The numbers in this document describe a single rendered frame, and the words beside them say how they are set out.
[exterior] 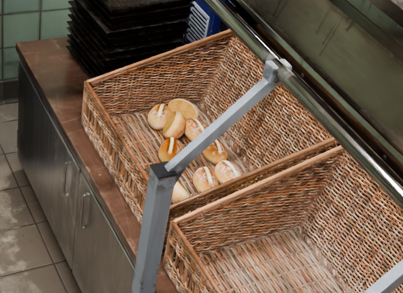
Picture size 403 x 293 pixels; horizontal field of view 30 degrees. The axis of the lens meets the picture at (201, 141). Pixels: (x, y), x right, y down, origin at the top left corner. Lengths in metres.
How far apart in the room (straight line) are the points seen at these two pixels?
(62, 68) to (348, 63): 0.98
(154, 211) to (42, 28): 1.73
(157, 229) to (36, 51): 1.10
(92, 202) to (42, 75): 0.51
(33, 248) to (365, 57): 1.34
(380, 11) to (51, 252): 1.42
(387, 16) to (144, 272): 0.79
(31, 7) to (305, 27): 1.40
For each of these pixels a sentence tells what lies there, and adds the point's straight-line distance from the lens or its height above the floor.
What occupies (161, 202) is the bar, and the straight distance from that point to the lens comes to 1.54.
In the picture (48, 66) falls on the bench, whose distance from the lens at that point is 2.46.
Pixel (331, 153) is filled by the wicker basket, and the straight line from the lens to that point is 1.86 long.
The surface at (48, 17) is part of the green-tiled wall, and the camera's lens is 3.15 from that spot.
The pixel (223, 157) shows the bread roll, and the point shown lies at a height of 0.62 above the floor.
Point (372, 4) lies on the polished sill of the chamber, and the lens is 1.81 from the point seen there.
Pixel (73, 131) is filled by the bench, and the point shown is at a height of 0.58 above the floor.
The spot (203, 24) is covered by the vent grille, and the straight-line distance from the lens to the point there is 2.43.
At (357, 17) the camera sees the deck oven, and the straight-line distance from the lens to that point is 1.85.
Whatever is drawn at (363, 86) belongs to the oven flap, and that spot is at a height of 0.99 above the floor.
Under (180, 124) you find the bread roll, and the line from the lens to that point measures 2.16.
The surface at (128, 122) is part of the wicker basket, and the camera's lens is 2.23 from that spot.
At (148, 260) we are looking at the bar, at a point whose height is 0.71.
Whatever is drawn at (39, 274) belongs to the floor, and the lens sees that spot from 2.56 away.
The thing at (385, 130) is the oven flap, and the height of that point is 0.95.
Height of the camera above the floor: 1.91
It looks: 37 degrees down
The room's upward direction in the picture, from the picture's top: 11 degrees clockwise
